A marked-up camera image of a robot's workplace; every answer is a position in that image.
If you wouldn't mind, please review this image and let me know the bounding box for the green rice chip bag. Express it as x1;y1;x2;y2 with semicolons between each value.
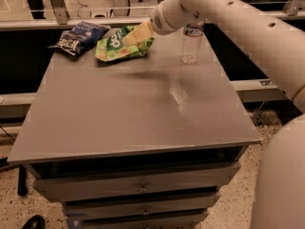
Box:
95;24;154;62

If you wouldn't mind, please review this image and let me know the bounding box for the blue kettle chip bag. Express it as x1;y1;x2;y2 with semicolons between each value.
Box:
49;21;111;56

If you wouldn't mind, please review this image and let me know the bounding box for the top grey drawer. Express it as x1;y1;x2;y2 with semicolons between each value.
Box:
33;161;240;202

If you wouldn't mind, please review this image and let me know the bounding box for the bottom grey drawer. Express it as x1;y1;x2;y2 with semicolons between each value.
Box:
68;209;208;229

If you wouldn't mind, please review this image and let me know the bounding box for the grey drawer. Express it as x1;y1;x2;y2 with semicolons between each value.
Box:
68;209;208;229
63;193;220;220
33;161;240;202

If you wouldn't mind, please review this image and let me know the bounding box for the black stand leg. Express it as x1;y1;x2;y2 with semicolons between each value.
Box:
17;165;28;197

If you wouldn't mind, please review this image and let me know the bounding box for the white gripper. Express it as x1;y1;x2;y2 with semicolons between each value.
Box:
122;0;184;47

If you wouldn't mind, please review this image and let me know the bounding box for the black shoe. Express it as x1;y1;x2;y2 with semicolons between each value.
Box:
22;215;45;229

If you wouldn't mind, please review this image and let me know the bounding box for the metal railing bar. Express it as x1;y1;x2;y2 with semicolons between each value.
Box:
0;11;305;31

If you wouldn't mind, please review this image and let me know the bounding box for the middle grey drawer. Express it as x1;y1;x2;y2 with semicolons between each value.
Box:
63;193;220;220

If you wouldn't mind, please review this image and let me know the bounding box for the grey drawer cabinet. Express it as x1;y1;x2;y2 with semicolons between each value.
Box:
7;25;262;229

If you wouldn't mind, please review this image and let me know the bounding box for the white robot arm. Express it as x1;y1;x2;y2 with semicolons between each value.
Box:
150;0;305;229

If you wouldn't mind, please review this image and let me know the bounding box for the clear plastic water bottle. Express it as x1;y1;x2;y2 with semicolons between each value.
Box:
181;21;205;64

